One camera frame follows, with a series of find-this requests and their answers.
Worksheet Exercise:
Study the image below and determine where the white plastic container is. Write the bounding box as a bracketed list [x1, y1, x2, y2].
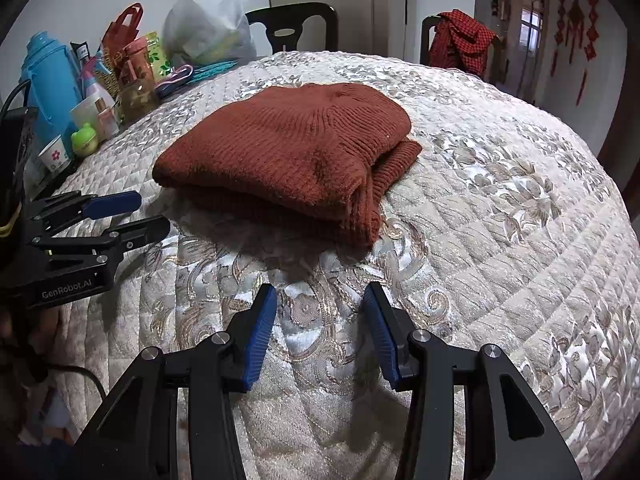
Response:
[70, 97, 108, 141]

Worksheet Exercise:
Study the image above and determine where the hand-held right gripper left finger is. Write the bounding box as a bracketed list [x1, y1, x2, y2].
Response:
[75, 282, 278, 480]

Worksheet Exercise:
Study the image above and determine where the green baby cup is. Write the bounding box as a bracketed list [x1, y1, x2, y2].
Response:
[70, 122, 98, 158]

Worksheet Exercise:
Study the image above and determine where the quilted floral table cover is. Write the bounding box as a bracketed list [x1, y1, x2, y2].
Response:
[30, 50, 640, 480]

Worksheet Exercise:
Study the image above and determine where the dark wooden chair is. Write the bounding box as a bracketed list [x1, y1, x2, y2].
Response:
[420, 14, 506, 81]
[245, 2, 338, 56]

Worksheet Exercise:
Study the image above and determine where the white spray bottle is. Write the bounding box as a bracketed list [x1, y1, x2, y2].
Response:
[82, 57, 118, 111]

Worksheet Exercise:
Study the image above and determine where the rust red knitted sweater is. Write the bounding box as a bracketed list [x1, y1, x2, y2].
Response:
[151, 82, 423, 247]

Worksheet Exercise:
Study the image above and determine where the white plastic bag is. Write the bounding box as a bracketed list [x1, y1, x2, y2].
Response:
[162, 0, 258, 66]

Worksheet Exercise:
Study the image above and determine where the blue thermos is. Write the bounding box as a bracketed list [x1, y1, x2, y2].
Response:
[20, 32, 83, 156]

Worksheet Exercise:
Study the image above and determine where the pink and blue plastic hanger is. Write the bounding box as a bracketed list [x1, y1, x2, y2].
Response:
[155, 65, 193, 98]

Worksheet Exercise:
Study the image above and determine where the flower print paper cup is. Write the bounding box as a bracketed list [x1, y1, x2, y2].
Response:
[39, 135, 76, 172]

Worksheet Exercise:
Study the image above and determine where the red gift bag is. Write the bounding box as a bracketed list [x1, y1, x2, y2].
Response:
[102, 4, 146, 61]

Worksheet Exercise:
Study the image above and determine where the red checked garment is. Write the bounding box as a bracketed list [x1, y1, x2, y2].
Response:
[430, 9, 501, 73]

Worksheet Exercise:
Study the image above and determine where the small cosmetic bottle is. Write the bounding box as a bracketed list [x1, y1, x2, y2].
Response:
[97, 100, 121, 136]

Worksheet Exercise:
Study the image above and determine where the glass jar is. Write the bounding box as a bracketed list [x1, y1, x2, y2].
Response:
[120, 80, 161, 122]

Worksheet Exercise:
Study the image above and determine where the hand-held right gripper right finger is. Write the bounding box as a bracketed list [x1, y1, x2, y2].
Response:
[362, 282, 583, 480]

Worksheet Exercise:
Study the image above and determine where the green patterned cup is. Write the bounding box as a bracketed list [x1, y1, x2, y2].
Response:
[145, 32, 173, 81]

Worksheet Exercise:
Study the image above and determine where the open doorway with window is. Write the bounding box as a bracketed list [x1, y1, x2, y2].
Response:
[492, 0, 551, 106]

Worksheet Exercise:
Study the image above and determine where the pink water bottle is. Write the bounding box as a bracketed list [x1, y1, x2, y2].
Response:
[125, 40, 156, 86]

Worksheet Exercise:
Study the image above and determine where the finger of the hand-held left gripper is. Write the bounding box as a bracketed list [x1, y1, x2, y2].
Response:
[30, 191, 142, 233]
[30, 215, 172, 266]

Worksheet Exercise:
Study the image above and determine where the black cable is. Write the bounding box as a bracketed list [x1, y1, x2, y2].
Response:
[27, 363, 108, 400]
[0, 79, 33, 116]

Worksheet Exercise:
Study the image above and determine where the red knot wall ornament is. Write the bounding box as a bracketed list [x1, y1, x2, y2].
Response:
[575, 0, 599, 107]
[567, 0, 587, 63]
[552, 0, 568, 78]

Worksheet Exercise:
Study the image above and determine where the person's left hand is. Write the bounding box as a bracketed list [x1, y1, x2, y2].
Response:
[0, 304, 67, 386]

